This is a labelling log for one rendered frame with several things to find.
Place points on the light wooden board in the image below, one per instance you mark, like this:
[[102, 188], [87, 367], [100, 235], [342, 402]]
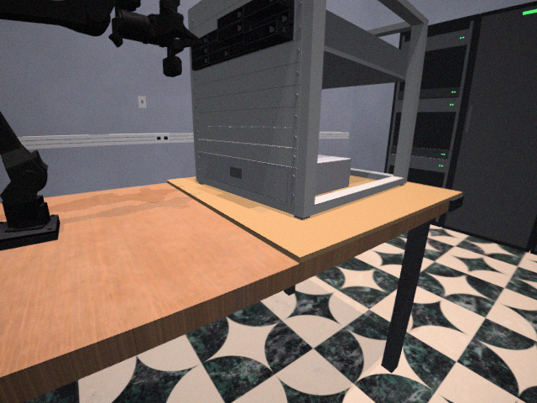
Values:
[[302, 240]]

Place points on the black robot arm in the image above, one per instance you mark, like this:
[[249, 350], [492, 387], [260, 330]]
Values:
[[26, 170]]

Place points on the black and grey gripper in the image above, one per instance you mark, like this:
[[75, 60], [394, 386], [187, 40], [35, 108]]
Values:
[[172, 66]]

